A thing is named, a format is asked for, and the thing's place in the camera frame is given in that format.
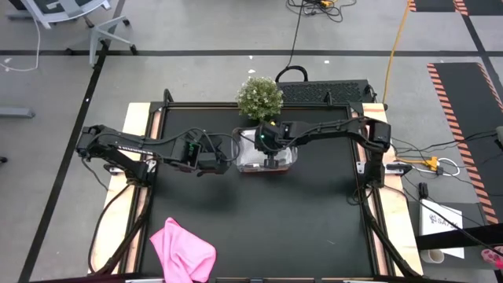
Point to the clear plastic bin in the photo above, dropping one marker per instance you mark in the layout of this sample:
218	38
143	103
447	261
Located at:
239	157

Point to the pink microfiber towel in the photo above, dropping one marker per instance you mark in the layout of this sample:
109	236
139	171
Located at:
184	255

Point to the pink object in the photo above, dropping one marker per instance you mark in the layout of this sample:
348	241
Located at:
493	257

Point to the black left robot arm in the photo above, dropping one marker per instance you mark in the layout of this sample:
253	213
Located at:
118	141

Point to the wooden table side board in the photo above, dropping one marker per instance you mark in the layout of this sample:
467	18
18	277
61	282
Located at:
375	112
135	118

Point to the white printed booklet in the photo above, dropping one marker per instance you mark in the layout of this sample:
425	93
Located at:
436	212

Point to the grey desk foot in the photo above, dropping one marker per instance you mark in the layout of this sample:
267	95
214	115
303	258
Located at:
15	112

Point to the small black device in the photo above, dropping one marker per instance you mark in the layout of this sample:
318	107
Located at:
423	190

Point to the large orange striped floor mat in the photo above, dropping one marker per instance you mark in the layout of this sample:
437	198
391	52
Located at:
467	110

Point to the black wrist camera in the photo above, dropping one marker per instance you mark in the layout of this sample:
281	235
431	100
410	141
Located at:
288	129
192	151

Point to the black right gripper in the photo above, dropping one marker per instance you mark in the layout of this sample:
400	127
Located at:
271	137

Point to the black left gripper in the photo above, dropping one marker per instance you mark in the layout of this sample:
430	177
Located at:
214	161

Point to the black perforated computer case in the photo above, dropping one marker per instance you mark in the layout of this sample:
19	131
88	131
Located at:
322	92

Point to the yellow plug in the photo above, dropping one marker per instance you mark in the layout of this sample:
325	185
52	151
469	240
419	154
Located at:
431	162

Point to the black aluminium table frame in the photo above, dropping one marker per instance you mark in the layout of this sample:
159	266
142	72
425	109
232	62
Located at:
188	105

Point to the grey office chair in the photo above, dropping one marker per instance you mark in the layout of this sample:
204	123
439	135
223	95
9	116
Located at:
95	39

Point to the artificial green potted plant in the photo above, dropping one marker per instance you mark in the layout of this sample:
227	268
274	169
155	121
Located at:
259	98

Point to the small orange striped floor mat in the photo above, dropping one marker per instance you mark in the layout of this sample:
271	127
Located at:
432	4

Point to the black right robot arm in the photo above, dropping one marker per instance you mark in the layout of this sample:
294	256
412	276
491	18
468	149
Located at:
353	127

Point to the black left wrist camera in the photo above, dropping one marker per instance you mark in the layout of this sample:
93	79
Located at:
192	151

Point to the beige tape roll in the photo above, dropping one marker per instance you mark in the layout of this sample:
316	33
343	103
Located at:
423	257

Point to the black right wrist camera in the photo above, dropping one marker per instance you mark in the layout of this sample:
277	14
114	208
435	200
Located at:
288	129

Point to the grey waffle towel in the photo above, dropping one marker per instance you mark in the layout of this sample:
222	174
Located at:
251	151

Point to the black bar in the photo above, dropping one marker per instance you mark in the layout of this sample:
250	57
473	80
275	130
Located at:
463	236

